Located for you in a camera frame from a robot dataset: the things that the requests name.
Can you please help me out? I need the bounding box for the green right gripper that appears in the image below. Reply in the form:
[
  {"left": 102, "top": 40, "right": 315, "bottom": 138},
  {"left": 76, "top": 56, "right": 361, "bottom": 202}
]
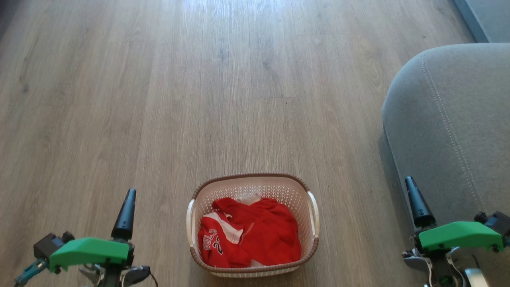
[{"left": 405, "top": 176, "right": 504, "bottom": 253}]

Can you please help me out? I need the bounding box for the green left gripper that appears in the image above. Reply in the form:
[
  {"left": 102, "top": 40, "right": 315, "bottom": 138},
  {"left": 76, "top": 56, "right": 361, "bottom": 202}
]
[{"left": 49, "top": 188, "right": 137, "bottom": 273}]

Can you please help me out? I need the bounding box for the red basketball jersey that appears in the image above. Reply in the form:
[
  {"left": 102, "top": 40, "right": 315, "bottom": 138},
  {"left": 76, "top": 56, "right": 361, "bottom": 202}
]
[{"left": 198, "top": 194, "right": 302, "bottom": 268}]

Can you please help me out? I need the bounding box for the grey stitched sofa seat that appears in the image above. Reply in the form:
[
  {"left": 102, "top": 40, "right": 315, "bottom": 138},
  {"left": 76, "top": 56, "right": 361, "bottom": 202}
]
[{"left": 381, "top": 43, "right": 510, "bottom": 287}]

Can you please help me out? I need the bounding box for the grey plain sofa seat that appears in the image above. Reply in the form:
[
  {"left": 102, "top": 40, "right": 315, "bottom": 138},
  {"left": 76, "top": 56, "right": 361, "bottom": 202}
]
[{"left": 453, "top": 0, "right": 510, "bottom": 43}]

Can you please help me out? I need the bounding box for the cream plastic laundry basket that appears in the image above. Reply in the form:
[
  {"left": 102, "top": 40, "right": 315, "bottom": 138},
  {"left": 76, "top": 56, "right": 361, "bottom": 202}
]
[{"left": 186, "top": 173, "right": 320, "bottom": 278}]

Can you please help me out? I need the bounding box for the teal cable connector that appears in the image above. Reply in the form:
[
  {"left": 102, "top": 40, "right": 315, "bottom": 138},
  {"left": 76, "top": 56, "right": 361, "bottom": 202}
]
[{"left": 14, "top": 258, "right": 49, "bottom": 287}]

